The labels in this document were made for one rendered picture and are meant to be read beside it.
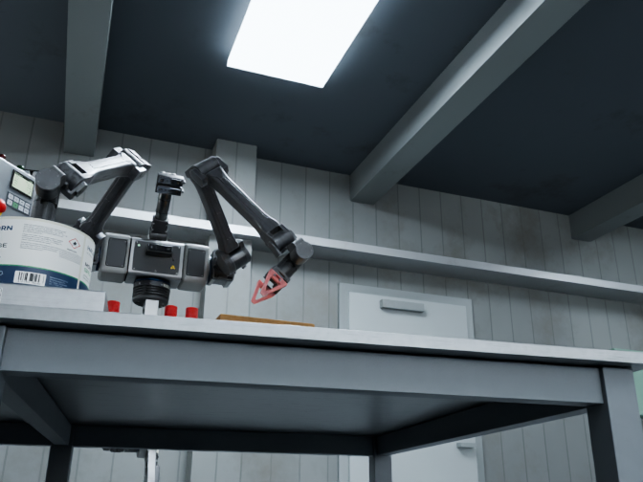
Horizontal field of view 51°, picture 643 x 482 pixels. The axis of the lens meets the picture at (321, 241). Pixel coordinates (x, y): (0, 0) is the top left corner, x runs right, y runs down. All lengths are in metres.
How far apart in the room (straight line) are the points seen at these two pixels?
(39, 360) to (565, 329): 5.36
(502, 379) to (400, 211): 4.44
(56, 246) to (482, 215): 5.01
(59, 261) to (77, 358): 0.25
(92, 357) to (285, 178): 4.33
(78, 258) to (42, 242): 0.07
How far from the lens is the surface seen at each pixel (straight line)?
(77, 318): 0.98
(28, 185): 2.11
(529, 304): 5.91
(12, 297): 1.07
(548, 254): 6.21
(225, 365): 1.01
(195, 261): 2.61
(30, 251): 1.20
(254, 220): 2.13
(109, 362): 1.00
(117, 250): 2.58
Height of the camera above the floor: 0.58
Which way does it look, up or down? 22 degrees up
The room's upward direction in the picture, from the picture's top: 1 degrees clockwise
